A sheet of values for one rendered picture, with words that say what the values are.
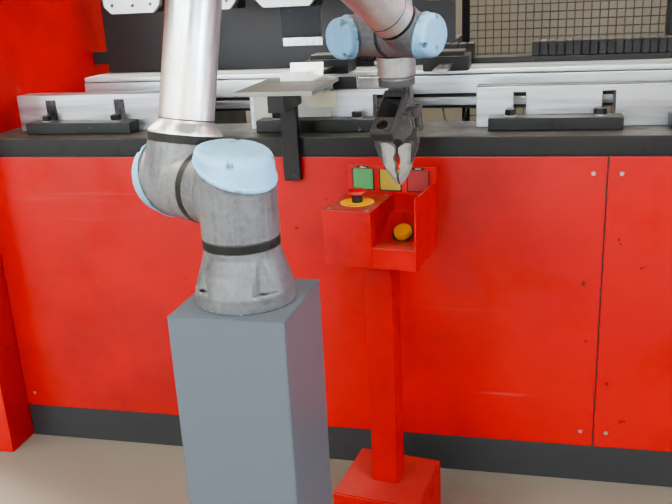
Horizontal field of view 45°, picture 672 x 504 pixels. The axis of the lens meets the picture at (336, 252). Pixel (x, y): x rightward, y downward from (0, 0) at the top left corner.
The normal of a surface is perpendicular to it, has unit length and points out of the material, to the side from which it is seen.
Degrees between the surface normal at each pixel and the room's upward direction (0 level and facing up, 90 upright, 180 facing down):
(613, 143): 90
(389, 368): 90
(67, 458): 0
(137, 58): 90
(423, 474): 0
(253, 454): 90
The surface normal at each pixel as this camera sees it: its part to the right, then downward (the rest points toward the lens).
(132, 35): -0.22, 0.32
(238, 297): -0.01, 0.01
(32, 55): 0.97, 0.03
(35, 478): -0.05, -0.95
